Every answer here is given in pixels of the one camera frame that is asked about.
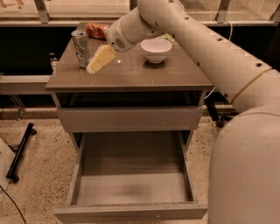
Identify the green chip bag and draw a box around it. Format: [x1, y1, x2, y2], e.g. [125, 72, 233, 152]
[159, 33, 175, 43]

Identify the black wheeled stand leg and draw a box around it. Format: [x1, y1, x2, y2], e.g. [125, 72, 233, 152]
[6, 123, 37, 183]

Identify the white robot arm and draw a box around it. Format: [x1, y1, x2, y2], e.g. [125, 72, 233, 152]
[87, 0, 280, 224]

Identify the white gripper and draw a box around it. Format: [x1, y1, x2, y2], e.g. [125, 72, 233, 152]
[87, 18, 135, 74]

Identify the white bowl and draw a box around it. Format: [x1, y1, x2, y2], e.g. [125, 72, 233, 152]
[140, 38, 172, 64]

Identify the grey drawer cabinet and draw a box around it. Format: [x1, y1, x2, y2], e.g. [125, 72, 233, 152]
[45, 21, 214, 152]

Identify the white flat board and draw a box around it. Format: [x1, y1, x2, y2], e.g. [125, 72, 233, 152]
[0, 137, 15, 202]

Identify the silver redbull can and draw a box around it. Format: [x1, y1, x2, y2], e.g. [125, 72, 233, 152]
[71, 30, 90, 68]

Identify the black floor cable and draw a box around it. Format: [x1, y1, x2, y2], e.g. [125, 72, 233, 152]
[0, 185, 28, 224]

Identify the orange soda can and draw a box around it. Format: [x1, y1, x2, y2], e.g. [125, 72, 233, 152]
[86, 23, 109, 39]

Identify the closed grey top drawer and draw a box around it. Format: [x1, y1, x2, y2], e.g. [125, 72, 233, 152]
[57, 107, 203, 133]

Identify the open grey middle drawer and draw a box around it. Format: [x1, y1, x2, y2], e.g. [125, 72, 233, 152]
[54, 131, 207, 224]

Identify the white cable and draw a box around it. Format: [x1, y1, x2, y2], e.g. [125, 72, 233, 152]
[203, 20, 234, 101]

